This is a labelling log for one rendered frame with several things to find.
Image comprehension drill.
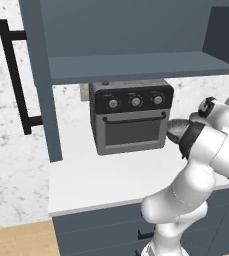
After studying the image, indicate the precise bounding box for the grey wall outlet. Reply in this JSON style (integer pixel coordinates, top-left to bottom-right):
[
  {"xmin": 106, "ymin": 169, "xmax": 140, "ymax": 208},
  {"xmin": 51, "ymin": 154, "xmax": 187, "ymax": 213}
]
[{"xmin": 79, "ymin": 83, "xmax": 91, "ymax": 103}]

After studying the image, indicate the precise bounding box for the blue-grey open wall cabinet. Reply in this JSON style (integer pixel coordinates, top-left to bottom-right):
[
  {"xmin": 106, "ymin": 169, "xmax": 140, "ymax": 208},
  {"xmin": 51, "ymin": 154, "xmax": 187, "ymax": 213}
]
[{"xmin": 39, "ymin": 0, "xmax": 229, "ymax": 86}]

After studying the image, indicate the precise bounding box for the grey toaster oven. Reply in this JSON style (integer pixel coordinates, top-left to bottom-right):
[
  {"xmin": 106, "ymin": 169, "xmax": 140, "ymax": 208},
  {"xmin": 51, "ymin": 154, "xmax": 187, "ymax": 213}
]
[{"xmin": 88, "ymin": 79, "xmax": 175, "ymax": 157}]

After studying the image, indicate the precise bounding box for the grey metal bowl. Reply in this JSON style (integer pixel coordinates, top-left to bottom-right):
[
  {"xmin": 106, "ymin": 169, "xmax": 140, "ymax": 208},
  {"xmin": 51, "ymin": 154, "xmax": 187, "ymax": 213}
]
[{"xmin": 166, "ymin": 118, "xmax": 194, "ymax": 145}]

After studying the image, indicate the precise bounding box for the dark blue-grey cabinet door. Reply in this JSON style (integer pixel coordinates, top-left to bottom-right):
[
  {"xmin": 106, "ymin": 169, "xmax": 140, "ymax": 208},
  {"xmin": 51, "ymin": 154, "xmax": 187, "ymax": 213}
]
[{"xmin": 202, "ymin": 5, "xmax": 229, "ymax": 78}]

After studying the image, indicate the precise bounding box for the black bar cabinet handle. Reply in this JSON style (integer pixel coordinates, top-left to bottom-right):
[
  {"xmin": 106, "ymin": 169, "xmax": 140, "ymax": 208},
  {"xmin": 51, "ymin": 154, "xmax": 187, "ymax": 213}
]
[{"xmin": 0, "ymin": 18, "xmax": 44, "ymax": 136}]

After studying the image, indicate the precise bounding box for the black toaster oven handle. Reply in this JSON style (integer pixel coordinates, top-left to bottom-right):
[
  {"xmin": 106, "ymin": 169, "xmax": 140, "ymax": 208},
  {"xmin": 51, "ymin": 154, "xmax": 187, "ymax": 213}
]
[{"xmin": 102, "ymin": 111, "xmax": 168, "ymax": 125}]

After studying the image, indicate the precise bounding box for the blue-grey base cabinet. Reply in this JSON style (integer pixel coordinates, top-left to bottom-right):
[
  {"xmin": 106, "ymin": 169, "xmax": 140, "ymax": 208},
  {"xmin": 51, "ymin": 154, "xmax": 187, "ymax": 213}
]
[{"xmin": 51, "ymin": 185, "xmax": 229, "ymax": 256}]

